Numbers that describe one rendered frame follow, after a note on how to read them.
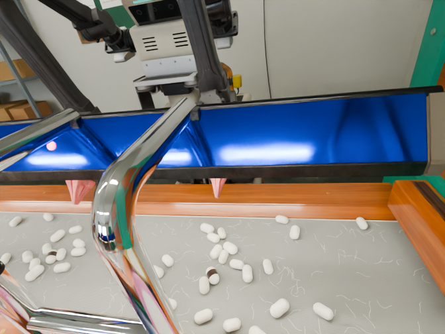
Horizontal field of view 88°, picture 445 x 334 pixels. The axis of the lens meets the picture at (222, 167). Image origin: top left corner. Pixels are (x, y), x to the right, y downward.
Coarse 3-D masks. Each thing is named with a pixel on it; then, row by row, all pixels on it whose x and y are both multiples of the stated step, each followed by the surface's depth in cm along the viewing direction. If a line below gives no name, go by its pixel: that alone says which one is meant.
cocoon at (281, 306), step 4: (280, 300) 41; (284, 300) 41; (276, 304) 40; (280, 304) 40; (284, 304) 40; (288, 304) 40; (272, 308) 40; (276, 308) 40; (280, 308) 40; (284, 308) 40; (288, 308) 40; (272, 312) 40; (276, 312) 39; (280, 312) 40; (284, 312) 40; (276, 316) 39; (280, 316) 40
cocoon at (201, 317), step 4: (200, 312) 41; (204, 312) 41; (208, 312) 41; (212, 312) 42; (196, 316) 41; (200, 316) 41; (204, 316) 41; (208, 316) 41; (212, 316) 41; (196, 320) 40; (200, 320) 40; (204, 320) 40; (208, 320) 41
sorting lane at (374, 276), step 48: (0, 240) 67; (48, 240) 65; (144, 240) 60; (192, 240) 58; (240, 240) 56; (288, 240) 54; (336, 240) 52; (384, 240) 51; (48, 288) 51; (96, 288) 50; (192, 288) 47; (240, 288) 46; (288, 288) 44; (336, 288) 43; (384, 288) 42; (432, 288) 41
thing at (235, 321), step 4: (228, 320) 40; (232, 320) 39; (236, 320) 39; (224, 324) 39; (228, 324) 39; (232, 324) 39; (236, 324) 39; (240, 324) 39; (224, 328) 39; (228, 328) 39; (232, 328) 39; (236, 328) 39
